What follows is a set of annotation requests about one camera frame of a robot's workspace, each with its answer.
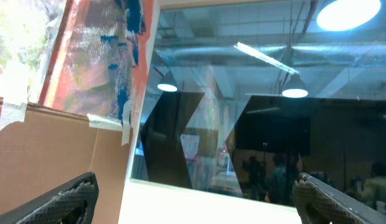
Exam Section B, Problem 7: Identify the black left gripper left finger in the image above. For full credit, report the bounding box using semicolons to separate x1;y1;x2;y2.
0;172;99;224

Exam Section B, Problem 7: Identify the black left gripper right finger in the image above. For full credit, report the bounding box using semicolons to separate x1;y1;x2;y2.
292;172;386;224

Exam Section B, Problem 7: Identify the brown cardboard panel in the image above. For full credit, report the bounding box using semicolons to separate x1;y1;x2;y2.
0;98;130;223

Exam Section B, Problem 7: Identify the glass window pane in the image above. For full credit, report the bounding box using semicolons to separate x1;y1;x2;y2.
131;0;386;216

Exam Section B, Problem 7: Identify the colourful painted poster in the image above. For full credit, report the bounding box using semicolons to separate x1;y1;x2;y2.
0;0;156;144

